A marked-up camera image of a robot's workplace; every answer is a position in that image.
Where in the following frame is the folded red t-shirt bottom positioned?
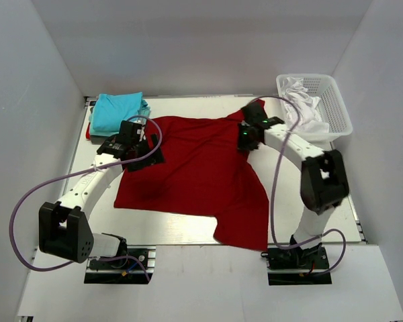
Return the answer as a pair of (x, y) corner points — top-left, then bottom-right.
(85, 123), (101, 141)

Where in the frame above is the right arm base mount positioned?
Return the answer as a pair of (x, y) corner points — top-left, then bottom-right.
(261, 246), (332, 286)

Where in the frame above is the folded light blue t-shirt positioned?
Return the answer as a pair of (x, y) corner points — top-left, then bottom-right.
(90, 92), (143, 132)

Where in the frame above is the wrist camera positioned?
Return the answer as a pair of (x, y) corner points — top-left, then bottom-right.
(97, 140), (128, 159)
(261, 117), (285, 129)

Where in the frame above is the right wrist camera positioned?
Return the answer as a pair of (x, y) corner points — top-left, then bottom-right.
(261, 117), (285, 129)

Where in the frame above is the purple cable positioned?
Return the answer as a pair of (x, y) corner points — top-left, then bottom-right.
(251, 95), (347, 278)
(9, 115), (164, 282)

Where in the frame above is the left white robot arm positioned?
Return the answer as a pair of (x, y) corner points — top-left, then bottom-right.
(39, 119), (165, 268)

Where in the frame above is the crumpled white t-shirt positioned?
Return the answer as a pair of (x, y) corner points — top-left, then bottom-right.
(280, 76), (330, 134)

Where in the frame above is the dark red t-shirt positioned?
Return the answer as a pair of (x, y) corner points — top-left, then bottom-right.
(114, 110), (269, 251)

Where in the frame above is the folded teal t-shirt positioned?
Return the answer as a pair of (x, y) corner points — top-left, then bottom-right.
(89, 99), (150, 137)

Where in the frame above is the white plastic laundry basket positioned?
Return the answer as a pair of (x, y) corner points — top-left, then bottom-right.
(276, 74), (353, 142)

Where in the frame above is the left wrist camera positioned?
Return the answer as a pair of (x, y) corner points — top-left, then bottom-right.
(97, 140), (128, 159)

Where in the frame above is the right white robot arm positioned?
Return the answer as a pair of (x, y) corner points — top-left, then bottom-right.
(238, 101), (349, 268)

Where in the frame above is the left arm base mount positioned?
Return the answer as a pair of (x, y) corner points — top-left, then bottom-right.
(84, 246), (156, 285)

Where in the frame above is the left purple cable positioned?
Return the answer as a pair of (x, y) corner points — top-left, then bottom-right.
(9, 115), (164, 282)

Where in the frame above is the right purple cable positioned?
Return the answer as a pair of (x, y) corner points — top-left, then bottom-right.
(251, 95), (347, 278)

